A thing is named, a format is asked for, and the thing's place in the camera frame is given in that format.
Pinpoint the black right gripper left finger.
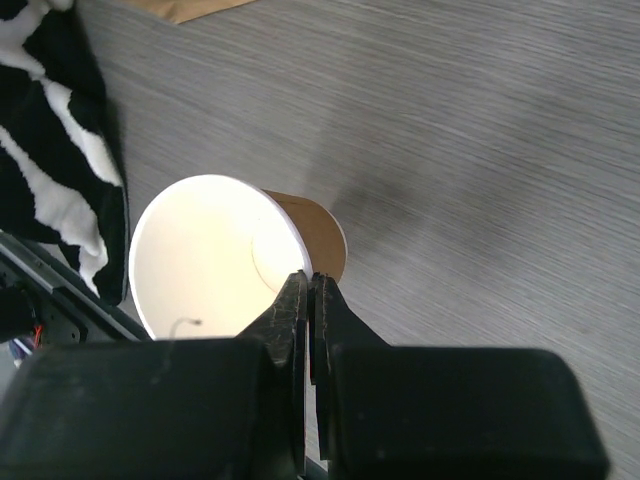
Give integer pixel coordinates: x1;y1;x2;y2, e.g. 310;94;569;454
237;270;308;475

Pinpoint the brown paper bag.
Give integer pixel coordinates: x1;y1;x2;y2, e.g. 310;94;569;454
126;0;254;24

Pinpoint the brown paper coffee cup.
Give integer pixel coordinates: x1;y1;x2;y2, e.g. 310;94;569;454
129;175;348;340

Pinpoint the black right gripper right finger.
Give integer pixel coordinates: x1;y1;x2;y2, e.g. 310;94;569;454
308;273;389;460

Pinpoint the zebra striped pillow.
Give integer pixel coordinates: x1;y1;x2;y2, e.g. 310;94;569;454
1;1;129;305

